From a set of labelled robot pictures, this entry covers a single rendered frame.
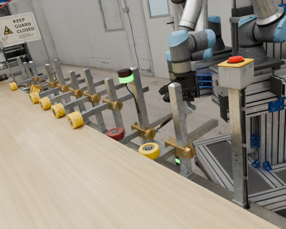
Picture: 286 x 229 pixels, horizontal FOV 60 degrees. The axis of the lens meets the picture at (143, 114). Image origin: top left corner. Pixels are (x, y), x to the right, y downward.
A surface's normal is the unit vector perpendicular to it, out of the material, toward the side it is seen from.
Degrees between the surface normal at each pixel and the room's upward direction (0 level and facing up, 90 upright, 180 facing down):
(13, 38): 90
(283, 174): 0
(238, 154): 90
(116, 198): 0
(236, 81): 90
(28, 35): 90
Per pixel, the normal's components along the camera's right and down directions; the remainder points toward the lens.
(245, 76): 0.61, 0.20
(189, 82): -0.51, 0.43
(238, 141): -0.77, 0.38
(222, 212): -0.18, -0.90
